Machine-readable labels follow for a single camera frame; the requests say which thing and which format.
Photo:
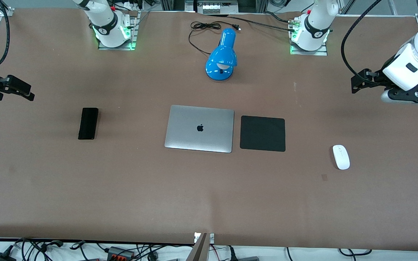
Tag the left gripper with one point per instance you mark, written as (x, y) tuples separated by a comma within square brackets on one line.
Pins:
[(377, 79)]

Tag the black phone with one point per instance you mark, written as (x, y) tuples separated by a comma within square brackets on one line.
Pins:
[(87, 123)]

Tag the white computer mouse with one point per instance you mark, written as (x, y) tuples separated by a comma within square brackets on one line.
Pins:
[(341, 157)]

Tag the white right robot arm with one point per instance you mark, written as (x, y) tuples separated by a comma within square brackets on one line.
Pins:
[(103, 18)]

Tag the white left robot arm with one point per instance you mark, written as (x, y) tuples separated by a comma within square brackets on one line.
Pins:
[(318, 21)]

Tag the black mouse pad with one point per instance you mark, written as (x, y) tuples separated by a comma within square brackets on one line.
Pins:
[(262, 133)]

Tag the white power strip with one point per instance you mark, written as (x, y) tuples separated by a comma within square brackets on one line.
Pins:
[(131, 5)]

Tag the blue desk lamp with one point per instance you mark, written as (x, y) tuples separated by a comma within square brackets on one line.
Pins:
[(221, 58)]

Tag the black power adapter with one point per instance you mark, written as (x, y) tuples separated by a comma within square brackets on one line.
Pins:
[(2, 257)]

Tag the grey terminal block device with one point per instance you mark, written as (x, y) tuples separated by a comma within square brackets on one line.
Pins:
[(219, 8)]

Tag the silver closed laptop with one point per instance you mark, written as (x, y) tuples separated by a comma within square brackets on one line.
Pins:
[(199, 128)]

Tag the grey box orange connectors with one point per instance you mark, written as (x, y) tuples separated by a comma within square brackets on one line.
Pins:
[(120, 253)]

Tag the black floor plug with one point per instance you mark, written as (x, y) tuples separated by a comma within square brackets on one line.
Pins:
[(232, 254)]

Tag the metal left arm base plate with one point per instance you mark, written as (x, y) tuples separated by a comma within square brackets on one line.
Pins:
[(310, 53)]

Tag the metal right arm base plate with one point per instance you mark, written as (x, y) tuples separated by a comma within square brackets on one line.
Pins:
[(135, 32)]

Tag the aluminium frame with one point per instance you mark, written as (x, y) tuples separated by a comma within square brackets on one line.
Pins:
[(172, 4)]

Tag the white metal bracket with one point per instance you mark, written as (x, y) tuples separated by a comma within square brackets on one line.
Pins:
[(211, 237)]

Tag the grey camera stand post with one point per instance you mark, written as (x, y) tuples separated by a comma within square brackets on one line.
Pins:
[(199, 250)]

